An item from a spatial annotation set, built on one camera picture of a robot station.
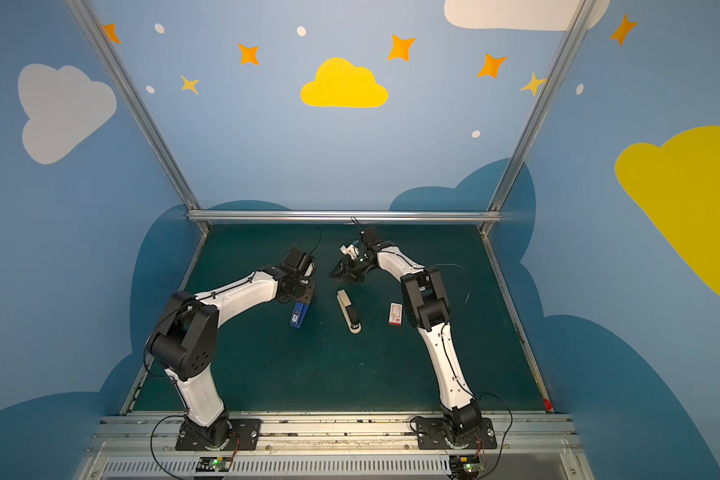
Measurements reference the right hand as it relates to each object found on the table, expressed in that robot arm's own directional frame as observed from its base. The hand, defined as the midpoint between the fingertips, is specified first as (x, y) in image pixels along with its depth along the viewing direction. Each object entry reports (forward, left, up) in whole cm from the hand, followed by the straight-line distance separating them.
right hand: (334, 275), depth 101 cm
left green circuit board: (-54, +23, -4) cm, 59 cm away
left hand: (-7, +7, +1) cm, 10 cm away
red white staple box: (-10, -21, -4) cm, 24 cm away
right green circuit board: (-51, -38, -6) cm, 64 cm away
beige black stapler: (-10, -5, -1) cm, 11 cm away
